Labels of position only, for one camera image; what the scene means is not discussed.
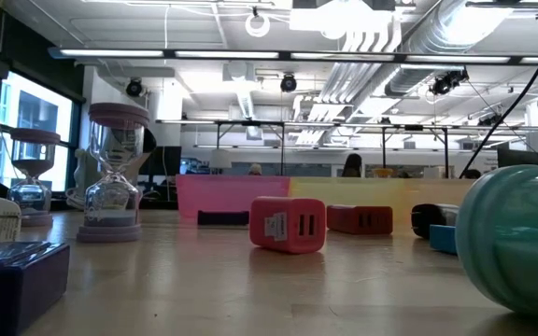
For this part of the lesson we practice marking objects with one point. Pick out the small dark purple box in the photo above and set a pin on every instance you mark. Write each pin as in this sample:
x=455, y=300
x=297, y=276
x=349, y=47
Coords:
x=222, y=218

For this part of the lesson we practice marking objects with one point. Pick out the small white cube adapter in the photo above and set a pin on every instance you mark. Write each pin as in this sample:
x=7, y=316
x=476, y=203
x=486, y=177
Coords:
x=430, y=214

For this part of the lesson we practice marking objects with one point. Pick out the teal rectangular box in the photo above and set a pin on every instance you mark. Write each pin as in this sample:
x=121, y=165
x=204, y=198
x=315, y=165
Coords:
x=443, y=239

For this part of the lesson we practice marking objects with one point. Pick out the lavender hourglass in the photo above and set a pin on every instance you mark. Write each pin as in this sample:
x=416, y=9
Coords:
x=112, y=200
x=33, y=191

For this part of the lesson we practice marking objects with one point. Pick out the teal hourglass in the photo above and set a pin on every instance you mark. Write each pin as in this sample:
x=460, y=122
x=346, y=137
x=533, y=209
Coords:
x=512, y=242

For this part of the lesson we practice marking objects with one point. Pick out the person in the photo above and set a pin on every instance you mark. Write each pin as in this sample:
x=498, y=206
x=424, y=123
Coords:
x=255, y=169
x=352, y=165
x=472, y=174

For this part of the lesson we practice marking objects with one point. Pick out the pink translucent plastic bin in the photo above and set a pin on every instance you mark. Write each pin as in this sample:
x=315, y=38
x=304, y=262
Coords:
x=231, y=193

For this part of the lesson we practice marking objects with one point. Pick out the pink red USB charger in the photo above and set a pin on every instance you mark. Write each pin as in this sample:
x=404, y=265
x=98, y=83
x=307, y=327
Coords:
x=292, y=210

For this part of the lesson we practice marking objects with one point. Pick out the white lamp shade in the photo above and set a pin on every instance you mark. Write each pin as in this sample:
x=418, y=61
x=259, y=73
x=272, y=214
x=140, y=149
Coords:
x=220, y=158

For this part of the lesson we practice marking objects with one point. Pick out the yellow translucent plastic bin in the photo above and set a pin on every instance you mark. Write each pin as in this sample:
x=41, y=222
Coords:
x=344, y=191

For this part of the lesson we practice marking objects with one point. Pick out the black round ceiling speaker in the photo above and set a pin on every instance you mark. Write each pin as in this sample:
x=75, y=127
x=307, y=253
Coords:
x=288, y=83
x=133, y=88

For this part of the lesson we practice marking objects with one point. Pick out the dark red charger block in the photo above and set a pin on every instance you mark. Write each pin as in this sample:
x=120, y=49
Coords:
x=344, y=219

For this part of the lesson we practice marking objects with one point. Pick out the black computer monitor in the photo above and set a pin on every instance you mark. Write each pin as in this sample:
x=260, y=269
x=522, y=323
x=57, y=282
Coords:
x=517, y=158
x=168, y=161

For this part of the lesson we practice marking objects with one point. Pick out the overhead LED light bar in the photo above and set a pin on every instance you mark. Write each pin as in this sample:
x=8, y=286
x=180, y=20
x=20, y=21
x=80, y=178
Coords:
x=168, y=54

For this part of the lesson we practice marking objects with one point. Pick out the orange translucent plastic bin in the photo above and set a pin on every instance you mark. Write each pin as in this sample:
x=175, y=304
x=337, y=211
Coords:
x=437, y=191

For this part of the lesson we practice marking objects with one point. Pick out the large window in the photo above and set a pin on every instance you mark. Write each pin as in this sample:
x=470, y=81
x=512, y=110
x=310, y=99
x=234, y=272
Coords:
x=35, y=107

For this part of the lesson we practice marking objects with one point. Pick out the dark purple rectangular box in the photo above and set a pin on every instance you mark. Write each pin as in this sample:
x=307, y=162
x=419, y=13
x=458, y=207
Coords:
x=12, y=284

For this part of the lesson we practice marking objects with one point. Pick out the black workstation frame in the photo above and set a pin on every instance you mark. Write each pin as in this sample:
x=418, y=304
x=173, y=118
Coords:
x=383, y=149
x=282, y=149

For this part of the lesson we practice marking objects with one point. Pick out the black ceiling camera mount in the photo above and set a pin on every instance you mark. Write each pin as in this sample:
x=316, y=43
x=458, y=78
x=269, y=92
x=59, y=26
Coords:
x=446, y=81

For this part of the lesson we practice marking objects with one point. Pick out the silver ventilation duct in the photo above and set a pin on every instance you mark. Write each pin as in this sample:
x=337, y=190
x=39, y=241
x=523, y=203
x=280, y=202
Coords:
x=437, y=37

